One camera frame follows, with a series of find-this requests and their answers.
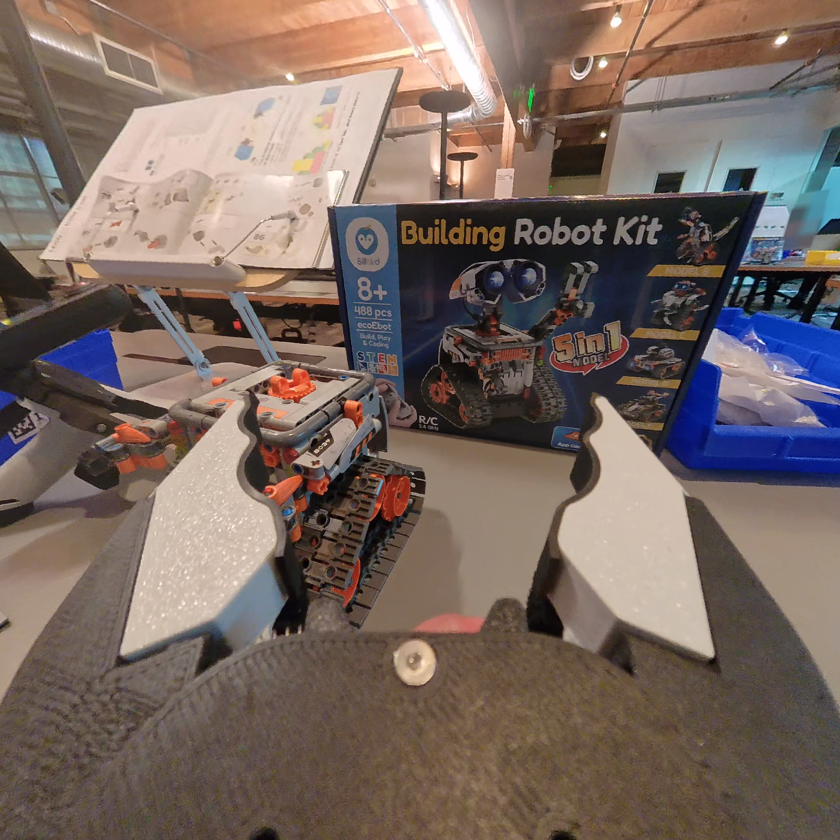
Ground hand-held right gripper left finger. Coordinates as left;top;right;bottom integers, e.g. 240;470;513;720
118;392;298;661

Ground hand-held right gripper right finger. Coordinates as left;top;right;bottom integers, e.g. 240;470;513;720
527;394;717;661

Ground grey orange tracked toy robot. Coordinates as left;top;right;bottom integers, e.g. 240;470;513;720
75;367;427;615

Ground blue plastic bin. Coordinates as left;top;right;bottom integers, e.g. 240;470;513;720
665;306;840;475
0;328;119;460

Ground clear plastic bags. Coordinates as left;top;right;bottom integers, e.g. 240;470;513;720
710;327;829;429

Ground open instruction manual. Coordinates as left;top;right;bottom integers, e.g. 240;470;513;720
41;67;403;271

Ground robot kit box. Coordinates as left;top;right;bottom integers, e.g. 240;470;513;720
327;191;769;455

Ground white vent grille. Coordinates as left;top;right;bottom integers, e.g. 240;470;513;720
94;33;164;94

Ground wooden work table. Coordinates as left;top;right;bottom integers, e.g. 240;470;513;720
731;261;840;324

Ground black round tall table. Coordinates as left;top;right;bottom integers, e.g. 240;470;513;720
419;90;473;202
449;151;479;199

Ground silver ventilation duct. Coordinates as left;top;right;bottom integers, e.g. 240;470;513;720
420;0;503;127

